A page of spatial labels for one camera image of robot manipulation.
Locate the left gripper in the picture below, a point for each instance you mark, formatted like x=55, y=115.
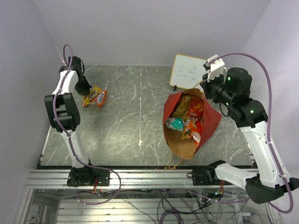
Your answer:
x=85, y=91

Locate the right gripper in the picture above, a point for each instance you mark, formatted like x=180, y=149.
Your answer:
x=206, y=85

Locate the yellow m&m's packet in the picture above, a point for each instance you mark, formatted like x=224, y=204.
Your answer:
x=94, y=93

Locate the orange lay's chip bag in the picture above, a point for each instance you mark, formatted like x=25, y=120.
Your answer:
x=98, y=97

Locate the red paper bag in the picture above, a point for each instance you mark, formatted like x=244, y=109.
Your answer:
x=185, y=149

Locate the orange skittles packet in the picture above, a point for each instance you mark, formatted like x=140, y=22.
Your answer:
x=194, y=121

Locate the teal snack packet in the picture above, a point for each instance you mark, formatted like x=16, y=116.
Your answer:
x=175, y=124

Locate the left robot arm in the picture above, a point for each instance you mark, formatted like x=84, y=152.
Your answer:
x=64, y=116

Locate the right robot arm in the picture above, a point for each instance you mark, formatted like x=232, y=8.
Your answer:
x=272, y=180

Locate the small whiteboard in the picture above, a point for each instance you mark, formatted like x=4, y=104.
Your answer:
x=187, y=72

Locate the brown snack packet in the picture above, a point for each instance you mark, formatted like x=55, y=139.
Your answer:
x=182, y=107

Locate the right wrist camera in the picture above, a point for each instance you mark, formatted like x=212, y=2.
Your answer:
x=216, y=66

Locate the aluminium frame rail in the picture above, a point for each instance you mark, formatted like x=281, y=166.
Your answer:
x=126, y=179

